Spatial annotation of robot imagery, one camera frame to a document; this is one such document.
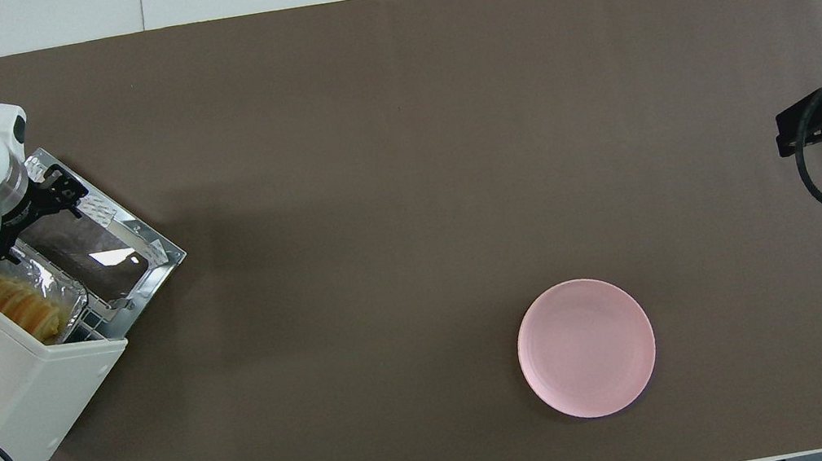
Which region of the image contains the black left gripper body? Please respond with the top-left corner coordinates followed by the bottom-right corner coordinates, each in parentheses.
top-left (0, 180), bottom-right (65, 248)

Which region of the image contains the sliced yellow bread loaf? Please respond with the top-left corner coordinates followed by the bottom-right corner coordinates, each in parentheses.
top-left (0, 260), bottom-right (70, 350)

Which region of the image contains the aluminium foil tray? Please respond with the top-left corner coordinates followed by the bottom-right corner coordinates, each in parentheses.
top-left (0, 232), bottom-right (97, 356)

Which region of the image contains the glass oven door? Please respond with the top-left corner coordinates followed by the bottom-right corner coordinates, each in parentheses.
top-left (7, 130), bottom-right (198, 352)

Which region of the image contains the pink round plate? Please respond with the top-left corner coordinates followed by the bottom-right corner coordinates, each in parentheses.
top-left (508, 269), bottom-right (666, 428)

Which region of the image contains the brown table mat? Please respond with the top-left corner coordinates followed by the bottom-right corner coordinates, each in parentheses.
top-left (0, 0), bottom-right (822, 461)

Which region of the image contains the metal oven wire rack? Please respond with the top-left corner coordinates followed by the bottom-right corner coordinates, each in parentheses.
top-left (57, 302), bottom-right (109, 346)

